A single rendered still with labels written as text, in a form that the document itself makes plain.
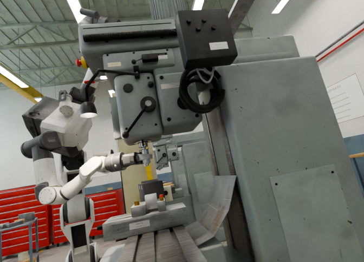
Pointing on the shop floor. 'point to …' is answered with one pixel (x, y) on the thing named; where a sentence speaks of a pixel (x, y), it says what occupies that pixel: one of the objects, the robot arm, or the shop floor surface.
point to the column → (284, 164)
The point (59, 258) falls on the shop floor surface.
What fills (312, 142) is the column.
